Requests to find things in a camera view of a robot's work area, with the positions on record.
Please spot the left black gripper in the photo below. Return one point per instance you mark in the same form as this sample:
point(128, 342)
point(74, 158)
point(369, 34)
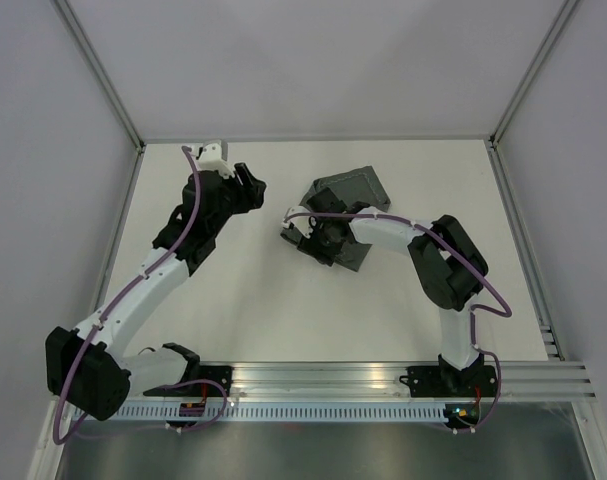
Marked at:
point(251, 194)

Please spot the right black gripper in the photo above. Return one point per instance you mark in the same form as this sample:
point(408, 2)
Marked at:
point(310, 245)

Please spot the grey cloth napkin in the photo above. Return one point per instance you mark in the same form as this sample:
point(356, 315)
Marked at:
point(361, 184)

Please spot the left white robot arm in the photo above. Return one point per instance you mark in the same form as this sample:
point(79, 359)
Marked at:
point(107, 332)

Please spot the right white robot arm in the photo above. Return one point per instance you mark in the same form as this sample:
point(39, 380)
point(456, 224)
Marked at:
point(447, 264)

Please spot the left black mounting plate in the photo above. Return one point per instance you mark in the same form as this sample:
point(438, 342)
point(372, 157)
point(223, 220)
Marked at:
point(219, 374)

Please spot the black mounting plate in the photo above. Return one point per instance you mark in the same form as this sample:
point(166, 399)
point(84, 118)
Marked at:
point(219, 374)
point(428, 382)

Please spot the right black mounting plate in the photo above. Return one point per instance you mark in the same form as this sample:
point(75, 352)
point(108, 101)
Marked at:
point(428, 382)

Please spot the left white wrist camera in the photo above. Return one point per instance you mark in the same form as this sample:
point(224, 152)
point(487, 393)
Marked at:
point(212, 155)

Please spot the white slotted cable duct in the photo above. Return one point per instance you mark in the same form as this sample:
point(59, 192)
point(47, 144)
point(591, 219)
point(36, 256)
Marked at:
point(237, 411)

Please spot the left aluminium frame post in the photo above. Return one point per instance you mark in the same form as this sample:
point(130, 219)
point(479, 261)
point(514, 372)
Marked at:
point(83, 43)

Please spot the aluminium frame post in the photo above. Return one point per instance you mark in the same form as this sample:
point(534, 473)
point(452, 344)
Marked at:
point(554, 33)
point(83, 43)

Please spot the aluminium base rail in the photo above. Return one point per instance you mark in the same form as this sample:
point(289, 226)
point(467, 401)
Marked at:
point(313, 382)

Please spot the right aluminium frame post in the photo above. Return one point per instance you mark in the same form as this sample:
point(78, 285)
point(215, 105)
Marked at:
point(554, 33)

